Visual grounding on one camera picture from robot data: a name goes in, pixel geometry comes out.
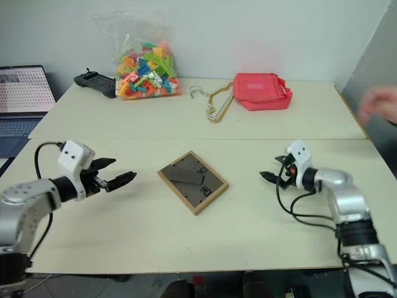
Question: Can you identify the person's bare hand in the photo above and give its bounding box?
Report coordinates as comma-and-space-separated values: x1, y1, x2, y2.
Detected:
357, 86, 397, 125

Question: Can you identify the black handheld controller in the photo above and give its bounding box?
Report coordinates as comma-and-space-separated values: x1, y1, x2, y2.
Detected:
73, 68, 117, 99

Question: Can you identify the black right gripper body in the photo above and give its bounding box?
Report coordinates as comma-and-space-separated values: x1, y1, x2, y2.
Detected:
279, 155, 298, 189

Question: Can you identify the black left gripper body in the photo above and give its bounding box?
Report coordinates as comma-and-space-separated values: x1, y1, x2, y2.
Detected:
81, 168, 110, 198

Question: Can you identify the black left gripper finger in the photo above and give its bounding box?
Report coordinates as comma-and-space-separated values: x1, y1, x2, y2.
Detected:
105, 170, 138, 192
89, 157, 117, 171

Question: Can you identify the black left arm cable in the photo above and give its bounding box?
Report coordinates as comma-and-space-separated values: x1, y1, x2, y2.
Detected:
29, 142, 66, 260

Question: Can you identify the white clothes hanger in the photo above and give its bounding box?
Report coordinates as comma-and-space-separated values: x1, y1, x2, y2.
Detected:
205, 91, 235, 120

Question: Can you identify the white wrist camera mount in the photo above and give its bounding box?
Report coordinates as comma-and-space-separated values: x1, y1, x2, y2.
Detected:
57, 140, 96, 200
286, 139, 314, 189

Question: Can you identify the clear bag of colourful bricks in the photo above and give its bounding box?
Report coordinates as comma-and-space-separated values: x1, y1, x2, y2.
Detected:
91, 11, 182, 101

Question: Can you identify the dark rounded shape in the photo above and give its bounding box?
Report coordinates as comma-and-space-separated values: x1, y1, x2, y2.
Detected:
161, 278, 197, 298

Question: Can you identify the laptop computer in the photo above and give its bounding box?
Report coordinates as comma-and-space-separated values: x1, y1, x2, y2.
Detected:
0, 65, 58, 160

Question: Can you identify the yellow wire clothes hanger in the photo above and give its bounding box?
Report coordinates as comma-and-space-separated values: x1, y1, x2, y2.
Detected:
189, 79, 235, 124

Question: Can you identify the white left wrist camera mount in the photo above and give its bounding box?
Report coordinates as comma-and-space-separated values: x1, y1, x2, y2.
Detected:
57, 140, 96, 200

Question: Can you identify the red fabric bag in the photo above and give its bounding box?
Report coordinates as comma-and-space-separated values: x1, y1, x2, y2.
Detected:
233, 72, 294, 111

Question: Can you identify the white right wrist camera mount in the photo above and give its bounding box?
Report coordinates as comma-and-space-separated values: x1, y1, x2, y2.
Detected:
286, 139, 314, 189

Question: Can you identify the wooden picture frame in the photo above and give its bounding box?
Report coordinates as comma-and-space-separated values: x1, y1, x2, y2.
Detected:
156, 150, 230, 217

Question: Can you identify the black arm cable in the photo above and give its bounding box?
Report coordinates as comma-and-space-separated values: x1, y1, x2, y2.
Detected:
29, 142, 66, 260
275, 164, 339, 232

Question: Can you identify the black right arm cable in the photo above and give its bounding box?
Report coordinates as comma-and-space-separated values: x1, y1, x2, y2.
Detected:
275, 164, 339, 232

